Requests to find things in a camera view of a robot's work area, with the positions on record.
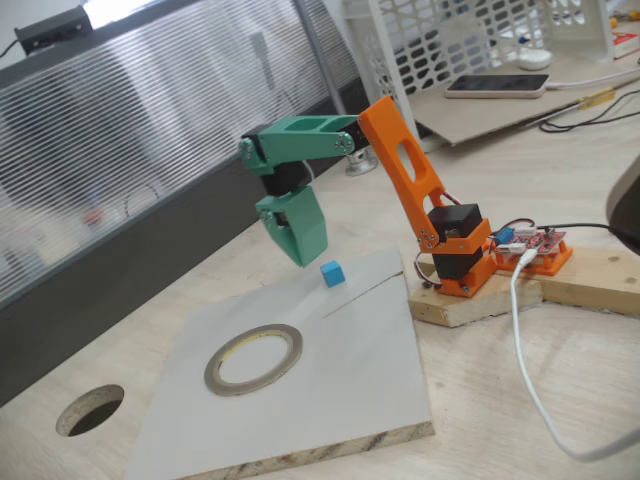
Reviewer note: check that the silver metal partition foot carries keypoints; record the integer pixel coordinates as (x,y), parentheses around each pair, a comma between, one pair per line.
(360,165)

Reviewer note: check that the wooden base block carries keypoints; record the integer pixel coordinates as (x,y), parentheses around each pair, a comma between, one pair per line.
(475,307)

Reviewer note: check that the grey rounded object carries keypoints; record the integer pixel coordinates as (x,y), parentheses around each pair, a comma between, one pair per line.
(627,210)

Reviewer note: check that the white laminated chipboard panel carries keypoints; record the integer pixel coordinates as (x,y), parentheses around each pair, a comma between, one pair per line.
(325,380)

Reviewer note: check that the black box on partition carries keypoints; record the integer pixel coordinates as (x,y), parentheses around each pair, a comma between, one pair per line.
(50,29)

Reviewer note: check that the white perforated plastic basket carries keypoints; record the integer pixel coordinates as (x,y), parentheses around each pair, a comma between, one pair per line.
(382,85)

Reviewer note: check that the pale wooden base plank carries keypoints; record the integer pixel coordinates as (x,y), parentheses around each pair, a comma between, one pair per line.
(600,280)

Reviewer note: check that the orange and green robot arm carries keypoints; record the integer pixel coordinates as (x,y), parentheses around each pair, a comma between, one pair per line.
(385,130)

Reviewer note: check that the white earbuds case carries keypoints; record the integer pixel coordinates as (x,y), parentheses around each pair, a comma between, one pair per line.
(535,60)

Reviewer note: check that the orange controller board mount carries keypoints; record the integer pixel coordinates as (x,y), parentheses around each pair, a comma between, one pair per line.
(555,265)

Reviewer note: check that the ribbed glass desk partition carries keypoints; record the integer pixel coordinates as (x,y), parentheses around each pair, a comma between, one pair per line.
(150,125)

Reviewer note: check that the smartphone in pink case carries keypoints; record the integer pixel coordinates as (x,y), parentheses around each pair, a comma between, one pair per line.
(495,85)

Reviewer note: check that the red controller board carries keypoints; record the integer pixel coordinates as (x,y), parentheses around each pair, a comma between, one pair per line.
(545,242)

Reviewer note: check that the blue cube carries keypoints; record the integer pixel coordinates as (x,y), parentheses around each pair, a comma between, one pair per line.
(332,274)

